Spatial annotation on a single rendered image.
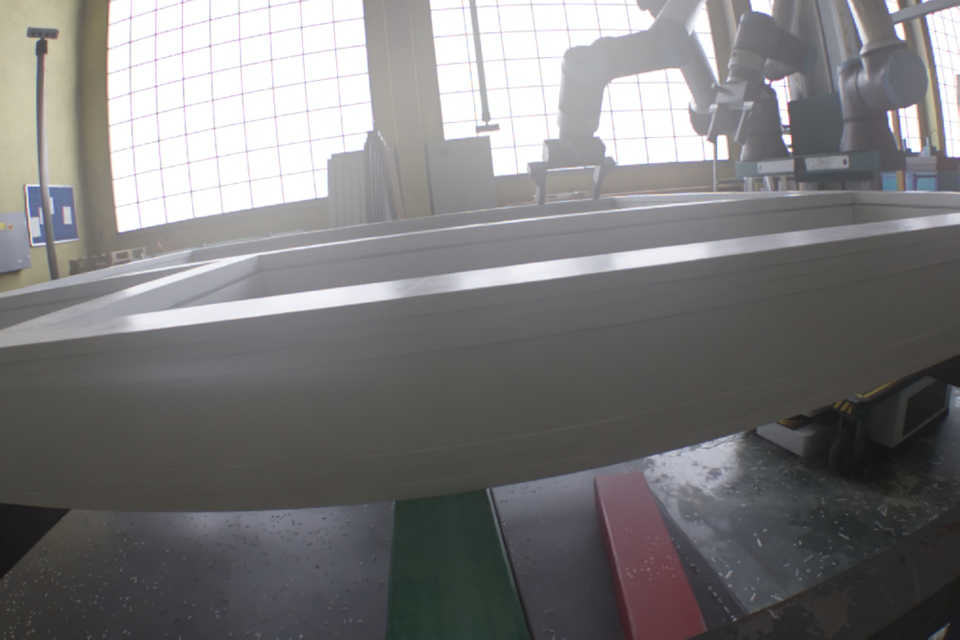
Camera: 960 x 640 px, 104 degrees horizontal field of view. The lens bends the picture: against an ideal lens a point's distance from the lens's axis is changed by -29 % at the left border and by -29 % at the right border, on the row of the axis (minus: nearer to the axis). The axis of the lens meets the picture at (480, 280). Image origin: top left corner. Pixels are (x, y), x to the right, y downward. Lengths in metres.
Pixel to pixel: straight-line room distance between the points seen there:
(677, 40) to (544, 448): 0.96
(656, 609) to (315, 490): 0.34
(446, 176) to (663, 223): 7.22
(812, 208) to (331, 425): 0.71
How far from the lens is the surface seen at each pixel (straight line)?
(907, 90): 1.53
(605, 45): 1.13
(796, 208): 0.77
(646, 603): 0.47
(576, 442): 0.19
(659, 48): 1.08
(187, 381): 0.19
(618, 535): 0.55
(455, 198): 7.80
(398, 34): 8.33
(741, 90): 1.33
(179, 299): 0.41
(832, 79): 2.03
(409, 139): 7.94
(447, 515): 0.17
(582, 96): 1.04
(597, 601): 0.53
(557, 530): 0.62
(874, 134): 1.67
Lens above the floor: 0.96
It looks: 8 degrees down
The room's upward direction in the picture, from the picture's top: 6 degrees counter-clockwise
